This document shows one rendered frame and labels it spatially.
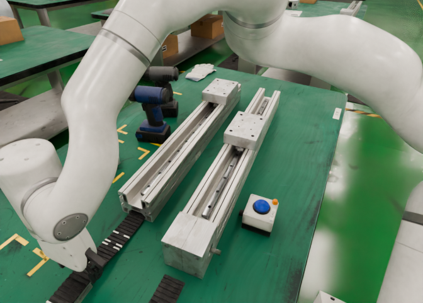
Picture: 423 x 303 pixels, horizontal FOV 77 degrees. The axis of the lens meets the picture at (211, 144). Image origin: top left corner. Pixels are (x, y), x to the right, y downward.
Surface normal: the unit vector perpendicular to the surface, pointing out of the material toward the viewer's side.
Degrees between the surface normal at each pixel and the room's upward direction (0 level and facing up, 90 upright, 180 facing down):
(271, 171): 0
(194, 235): 0
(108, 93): 79
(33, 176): 90
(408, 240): 73
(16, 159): 2
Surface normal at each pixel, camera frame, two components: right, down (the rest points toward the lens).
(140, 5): 0.15, 0.04
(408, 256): -0.93, -0.35
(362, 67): -0.34, 0.47
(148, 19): 0.46, 0.22
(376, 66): -0.21, 0.34
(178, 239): 0.02, -0.80
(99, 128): 0.86, -0.37
